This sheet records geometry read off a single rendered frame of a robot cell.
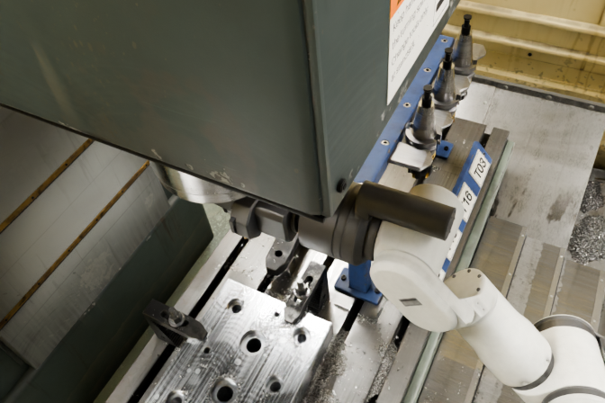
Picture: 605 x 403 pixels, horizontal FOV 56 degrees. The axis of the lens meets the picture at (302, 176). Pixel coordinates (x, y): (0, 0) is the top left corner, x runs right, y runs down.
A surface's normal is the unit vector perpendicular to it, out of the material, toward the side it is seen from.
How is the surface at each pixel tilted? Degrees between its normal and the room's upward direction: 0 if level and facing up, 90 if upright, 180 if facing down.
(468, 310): 47
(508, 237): 7
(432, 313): 89
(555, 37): 90
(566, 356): 22
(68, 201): 90
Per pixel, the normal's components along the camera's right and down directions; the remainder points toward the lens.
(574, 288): -0.02, -0.75
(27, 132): 0.88, 0.29
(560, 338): -0.29, -0.83
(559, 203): -0.27, -0.33
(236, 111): -0.46, 0.69
